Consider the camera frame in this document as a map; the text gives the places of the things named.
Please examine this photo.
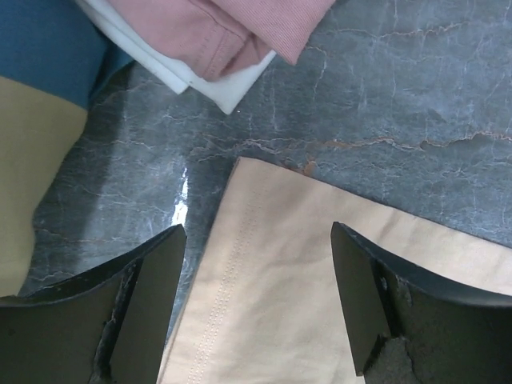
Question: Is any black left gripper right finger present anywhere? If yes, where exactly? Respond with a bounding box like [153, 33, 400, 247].
[330, 222, 511, 383]

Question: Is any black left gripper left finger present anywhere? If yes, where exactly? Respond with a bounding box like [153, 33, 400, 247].
[1, 226, 186, 384]

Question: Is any beige t shirt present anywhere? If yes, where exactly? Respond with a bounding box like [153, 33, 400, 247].
[158, 158, 511, 383]

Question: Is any folded white t shirt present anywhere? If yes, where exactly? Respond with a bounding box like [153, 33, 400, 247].
[76, 0, 276, 114]

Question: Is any blue yellow striped pillow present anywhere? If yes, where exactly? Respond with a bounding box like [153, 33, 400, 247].
[1, 1, 130, 296]

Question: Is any folded pink t shirt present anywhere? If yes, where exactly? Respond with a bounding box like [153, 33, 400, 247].
[111, 0, 334, 82]

